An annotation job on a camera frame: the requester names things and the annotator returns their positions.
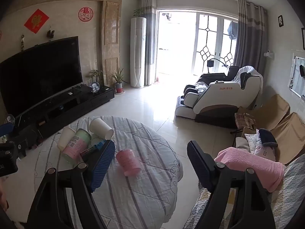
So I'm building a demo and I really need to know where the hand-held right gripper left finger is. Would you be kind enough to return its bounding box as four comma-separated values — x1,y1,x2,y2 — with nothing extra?
25,139,116,229

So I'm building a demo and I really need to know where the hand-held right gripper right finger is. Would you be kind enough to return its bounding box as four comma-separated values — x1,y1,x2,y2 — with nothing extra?
182,140,295,229

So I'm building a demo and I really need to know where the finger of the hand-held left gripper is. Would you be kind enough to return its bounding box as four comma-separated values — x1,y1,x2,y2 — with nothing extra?
0,122,14,137

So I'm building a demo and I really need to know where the pink plastic cup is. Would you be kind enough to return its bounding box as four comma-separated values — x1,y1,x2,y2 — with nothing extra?
116,149,142,177

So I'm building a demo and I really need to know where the green and pink cup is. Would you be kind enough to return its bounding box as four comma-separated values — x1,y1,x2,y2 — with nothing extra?
60,128,92,165

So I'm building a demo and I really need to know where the white paper cup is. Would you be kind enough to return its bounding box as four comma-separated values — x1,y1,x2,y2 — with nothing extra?
89,117,114,140
56,126,76,152

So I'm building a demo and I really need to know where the pink towel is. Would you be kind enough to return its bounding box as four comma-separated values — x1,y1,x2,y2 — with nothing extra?
214,146,285,193

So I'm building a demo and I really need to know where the white pillow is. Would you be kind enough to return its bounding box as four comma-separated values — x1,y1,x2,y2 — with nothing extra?
244,129,278,158

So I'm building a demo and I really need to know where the plaid cushion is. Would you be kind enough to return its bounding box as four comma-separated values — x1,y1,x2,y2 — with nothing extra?
234,112,257,131

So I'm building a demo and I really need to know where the black flat television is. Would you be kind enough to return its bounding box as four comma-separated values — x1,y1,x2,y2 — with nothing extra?
0,36,84,123

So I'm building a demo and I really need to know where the black television stand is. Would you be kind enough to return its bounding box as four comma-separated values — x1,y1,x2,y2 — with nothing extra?
13,85,115,158

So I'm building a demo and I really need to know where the white massage chair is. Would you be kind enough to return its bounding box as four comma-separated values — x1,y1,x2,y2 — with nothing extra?
175,65,264,128

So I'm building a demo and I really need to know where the dark blue cloth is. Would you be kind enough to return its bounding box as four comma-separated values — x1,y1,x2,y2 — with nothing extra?
258,128,279,148

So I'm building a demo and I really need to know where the glass snow globe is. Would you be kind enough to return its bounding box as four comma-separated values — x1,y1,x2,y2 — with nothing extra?
90,81,101,94

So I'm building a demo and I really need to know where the potted plant with pink pot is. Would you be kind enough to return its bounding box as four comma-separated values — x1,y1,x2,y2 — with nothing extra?
111,68,125,94

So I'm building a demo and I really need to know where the small green potted plant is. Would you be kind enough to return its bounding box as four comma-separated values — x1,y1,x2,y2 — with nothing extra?
87,69,104,88

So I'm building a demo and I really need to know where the quilted sofa cover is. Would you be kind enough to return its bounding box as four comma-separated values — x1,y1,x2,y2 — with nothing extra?
183,154,305,229

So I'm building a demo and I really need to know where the black phone holder stand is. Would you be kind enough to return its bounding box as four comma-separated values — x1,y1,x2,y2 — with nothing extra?
206,58,229,74

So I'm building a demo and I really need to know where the white standing air conditioner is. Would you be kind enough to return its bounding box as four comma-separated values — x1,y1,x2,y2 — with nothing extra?
130,17,147,89

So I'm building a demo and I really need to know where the glass patio door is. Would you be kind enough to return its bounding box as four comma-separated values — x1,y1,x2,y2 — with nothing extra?
194,13,239,77

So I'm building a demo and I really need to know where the grey curtain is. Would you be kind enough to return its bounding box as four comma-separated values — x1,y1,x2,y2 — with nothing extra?
141,0,158,86
232,0,268,77

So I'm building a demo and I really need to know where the red diamond wall decoration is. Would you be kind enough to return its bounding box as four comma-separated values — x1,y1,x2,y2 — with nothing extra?
24,9,50,34

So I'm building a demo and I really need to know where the wall whiteboard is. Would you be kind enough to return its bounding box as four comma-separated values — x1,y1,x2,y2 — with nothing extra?
288,56,305,98

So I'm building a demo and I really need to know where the round red wall decoration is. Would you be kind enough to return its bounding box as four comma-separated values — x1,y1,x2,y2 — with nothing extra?
78,7,93,23

